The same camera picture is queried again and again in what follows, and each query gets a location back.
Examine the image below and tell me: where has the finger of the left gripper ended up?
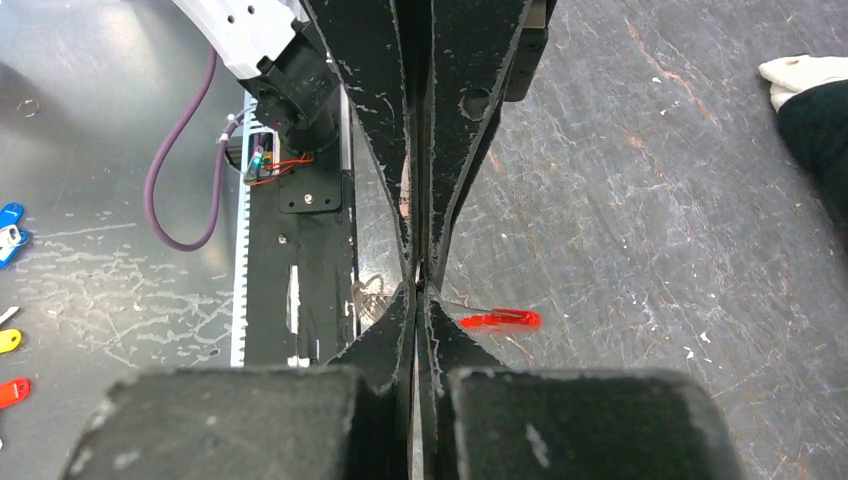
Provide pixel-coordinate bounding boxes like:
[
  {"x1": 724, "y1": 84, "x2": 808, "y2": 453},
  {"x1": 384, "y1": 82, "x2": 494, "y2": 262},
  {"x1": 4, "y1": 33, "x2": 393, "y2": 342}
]
[
  {"x1": 302, "y1": 0, "x2": 413, "y2": 275},
  {"x1": 423, "y1": 1, "x2": 550, "y2": 289}
]

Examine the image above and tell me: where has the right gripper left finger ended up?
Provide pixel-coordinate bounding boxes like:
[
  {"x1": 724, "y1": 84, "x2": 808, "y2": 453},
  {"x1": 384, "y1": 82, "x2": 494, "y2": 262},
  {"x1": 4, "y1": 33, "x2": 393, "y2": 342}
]
[{"x1": 62, "y1": 286, "x2": 413, "y2": 479}]

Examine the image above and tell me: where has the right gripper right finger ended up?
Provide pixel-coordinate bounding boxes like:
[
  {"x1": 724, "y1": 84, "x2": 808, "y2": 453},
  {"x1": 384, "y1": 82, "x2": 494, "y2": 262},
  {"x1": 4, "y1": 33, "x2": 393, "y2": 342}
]
[{"x1": 417, "y1": 289, "x2": 744, "y2": 479}]

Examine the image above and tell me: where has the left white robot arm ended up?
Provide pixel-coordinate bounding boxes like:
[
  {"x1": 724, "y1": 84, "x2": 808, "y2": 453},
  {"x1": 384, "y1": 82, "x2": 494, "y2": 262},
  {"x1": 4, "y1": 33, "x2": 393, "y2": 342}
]
[{"x1": 179, "y1": 1, "x2": 555, "y2": 289}]

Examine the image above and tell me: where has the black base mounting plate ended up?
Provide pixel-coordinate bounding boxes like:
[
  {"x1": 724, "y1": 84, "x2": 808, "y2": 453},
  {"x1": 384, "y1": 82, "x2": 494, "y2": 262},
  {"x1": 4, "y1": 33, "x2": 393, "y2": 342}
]
[{"x1": 243, "y1": 143, "x2": 358, "y2": 367}]

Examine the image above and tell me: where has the red spare key tag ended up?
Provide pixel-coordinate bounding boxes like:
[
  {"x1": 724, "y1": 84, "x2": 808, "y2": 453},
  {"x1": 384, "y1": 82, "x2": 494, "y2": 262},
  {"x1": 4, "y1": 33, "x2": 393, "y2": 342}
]
[{"x1": 0, "y1": 377, "x2": 31, "y2": 409}]

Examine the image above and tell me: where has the black and white checkered pillow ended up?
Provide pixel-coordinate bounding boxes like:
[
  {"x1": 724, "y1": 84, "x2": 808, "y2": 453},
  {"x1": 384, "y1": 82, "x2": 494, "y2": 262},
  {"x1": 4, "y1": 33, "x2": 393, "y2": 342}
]
[{"x1": 757, "y1": 54, "x2": 847, "y2": 231}]

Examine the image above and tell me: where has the yellow key tag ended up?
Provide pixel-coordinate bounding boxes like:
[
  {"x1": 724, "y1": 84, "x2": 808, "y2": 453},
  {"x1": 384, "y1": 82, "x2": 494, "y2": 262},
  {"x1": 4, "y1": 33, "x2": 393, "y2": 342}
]
[{"x1": 0, "y1": 328, "x2": 23, "y2": 354}]

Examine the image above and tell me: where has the blue key tag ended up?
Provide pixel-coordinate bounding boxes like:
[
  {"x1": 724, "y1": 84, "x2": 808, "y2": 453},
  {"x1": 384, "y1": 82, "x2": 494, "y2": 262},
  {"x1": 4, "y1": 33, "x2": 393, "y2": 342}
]
[{"x1": 1, "y1": 202, "x2": 30, "y2": 269}]

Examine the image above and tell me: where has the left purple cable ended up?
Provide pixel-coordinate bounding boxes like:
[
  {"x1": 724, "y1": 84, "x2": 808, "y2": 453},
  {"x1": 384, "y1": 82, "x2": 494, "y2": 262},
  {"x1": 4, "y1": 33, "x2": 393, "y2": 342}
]
[{"x1": 142, "y1": 46, "x2": 256, "y2": 253}]

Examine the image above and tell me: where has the white slotted cable duct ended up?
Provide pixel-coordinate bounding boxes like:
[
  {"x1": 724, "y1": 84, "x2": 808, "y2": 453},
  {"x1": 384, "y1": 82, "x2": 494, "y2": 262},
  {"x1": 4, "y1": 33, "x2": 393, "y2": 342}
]
[{"x1": 228, "y1": 109, "x2": 266, "y2": 368}]

